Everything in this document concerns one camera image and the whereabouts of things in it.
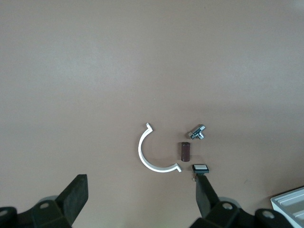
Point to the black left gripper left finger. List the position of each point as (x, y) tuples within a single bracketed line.
[(71, 202)]

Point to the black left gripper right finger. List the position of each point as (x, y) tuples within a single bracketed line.
[(205, 199)]

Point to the white square push button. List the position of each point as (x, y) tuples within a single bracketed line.
[(200, 167)]

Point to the brown cylindrical capacitor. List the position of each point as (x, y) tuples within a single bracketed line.
[(184, 152)]

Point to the silver metal T fitting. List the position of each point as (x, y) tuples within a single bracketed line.
[(196, 131)]

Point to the white compartment tray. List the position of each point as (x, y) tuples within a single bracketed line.
[(289, 206)]

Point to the brown table cover mat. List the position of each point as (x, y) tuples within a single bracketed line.
[(118, 71)]

